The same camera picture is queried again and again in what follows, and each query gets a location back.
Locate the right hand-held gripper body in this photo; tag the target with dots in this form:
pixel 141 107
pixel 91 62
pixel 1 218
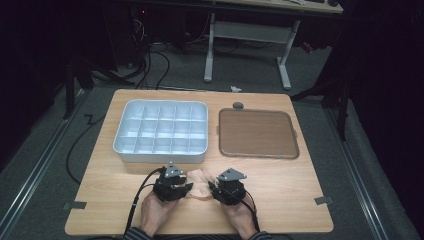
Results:
pixel 230 191

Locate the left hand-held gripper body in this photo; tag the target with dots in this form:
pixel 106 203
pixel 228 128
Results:
pixel 168 191

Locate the beige cloth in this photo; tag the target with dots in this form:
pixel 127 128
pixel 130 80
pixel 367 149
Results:
pixel 200 185

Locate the white divided storage box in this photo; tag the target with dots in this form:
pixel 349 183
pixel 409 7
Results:
pixel 160 128

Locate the person's left hand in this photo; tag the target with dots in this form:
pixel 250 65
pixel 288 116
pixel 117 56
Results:
pixel 153 213

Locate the person's right hand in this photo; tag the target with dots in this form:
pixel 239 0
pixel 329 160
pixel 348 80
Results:
pixel 243 215

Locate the brown wooden tray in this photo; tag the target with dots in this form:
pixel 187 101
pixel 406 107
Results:
pixel 256 133

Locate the grey round knob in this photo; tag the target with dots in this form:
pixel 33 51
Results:
pixel 238 105

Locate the grey tape strip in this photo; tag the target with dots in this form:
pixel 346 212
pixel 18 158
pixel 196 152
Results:
pixel 323 200
pixel 76 205

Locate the white crumpled paper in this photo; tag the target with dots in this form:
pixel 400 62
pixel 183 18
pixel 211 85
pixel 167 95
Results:
pixel 235 89

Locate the black metal stand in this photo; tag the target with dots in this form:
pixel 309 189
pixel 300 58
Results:
pixel 70 86
pixel 341 110

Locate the white-legged wooden desk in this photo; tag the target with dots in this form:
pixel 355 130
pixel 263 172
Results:
pixel 248 31

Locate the small red object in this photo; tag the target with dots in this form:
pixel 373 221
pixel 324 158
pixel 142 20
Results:
pixel 307 47

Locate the metal floor rail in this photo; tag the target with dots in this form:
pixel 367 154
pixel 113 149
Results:
pixel 357 176
pixel 35 176

